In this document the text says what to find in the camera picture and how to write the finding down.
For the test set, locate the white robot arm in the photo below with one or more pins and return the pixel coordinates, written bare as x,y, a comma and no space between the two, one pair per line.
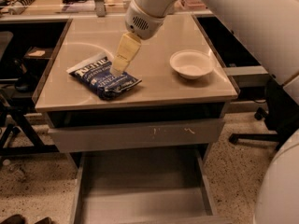
269,30

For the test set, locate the black stand at left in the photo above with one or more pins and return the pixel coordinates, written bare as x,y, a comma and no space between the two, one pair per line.
17,112

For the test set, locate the blue kettle chip bag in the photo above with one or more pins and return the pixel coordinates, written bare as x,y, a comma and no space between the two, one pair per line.
94,73

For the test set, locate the black office chair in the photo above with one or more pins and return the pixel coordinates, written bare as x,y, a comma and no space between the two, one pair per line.
282,117

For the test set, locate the open middle drawer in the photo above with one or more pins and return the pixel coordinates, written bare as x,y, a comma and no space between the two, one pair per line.
163,185

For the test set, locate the brown shoe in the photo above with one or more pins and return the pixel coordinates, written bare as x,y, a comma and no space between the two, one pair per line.
45,220
15,219

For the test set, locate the white bowl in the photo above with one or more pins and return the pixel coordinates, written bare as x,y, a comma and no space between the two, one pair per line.
192,64

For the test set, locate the clear plastic bottle on floor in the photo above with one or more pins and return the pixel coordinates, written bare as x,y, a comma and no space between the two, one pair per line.
14,170

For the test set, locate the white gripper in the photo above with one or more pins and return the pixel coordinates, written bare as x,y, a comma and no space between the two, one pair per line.
144,22

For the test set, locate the closed top drawer front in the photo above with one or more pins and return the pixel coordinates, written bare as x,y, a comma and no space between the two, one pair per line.
137,135

